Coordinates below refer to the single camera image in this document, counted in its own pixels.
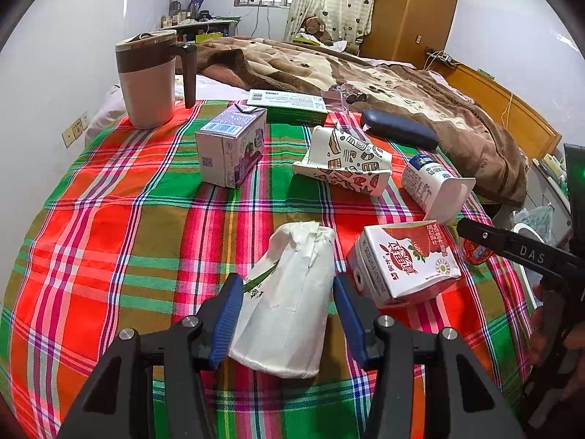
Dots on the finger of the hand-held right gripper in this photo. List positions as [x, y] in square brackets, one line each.
[502, 242]

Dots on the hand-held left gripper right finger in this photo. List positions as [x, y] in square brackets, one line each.
[349, 320]

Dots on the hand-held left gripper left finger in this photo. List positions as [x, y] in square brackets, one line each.
[226, 324]

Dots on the white round trash bin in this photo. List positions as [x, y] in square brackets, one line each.
[523, 229]

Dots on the white paper bag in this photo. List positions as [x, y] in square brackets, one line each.
[288, 302]

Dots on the person's right hand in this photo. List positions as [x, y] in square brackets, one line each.
[538, 343]

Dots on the row of small boxes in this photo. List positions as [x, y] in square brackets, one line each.
[550, 169]

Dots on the red round lid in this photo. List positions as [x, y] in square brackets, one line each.
[473, 254]

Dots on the hanging printed plastic bag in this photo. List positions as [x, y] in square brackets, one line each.
[534, 217]

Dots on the strawberry milk carton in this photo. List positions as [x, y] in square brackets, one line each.
[402, 265]

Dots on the white yogurt cup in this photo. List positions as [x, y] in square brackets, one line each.
[425, 183]

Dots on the wooden headboard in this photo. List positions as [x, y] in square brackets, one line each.
[502, 105]

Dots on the plaid tablecloth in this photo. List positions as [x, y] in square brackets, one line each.
[114, 238]

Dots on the dark blue glasses case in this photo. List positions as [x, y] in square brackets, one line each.
[397, 129]

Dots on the patterned paper cup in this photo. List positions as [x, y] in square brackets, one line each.
[352, 164]

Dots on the brown printed blanket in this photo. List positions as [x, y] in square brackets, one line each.
[411, 96]

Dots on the purple milk carton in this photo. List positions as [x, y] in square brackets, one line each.
[224, 151]

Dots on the white power strip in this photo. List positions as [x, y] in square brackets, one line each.
[438, 56]

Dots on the green flat box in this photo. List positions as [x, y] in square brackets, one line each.
[292, 112]

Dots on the wooden wardrobe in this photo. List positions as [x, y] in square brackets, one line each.
[411, 9]

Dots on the brown and pink mug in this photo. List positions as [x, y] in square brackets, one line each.
[146, 87]

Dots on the brown teddy bear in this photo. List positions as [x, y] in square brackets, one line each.
[316, 29]

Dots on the cluttered desk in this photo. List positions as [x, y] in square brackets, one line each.
[205, 27]

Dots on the wall socket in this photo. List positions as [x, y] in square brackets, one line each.
[75, 129]

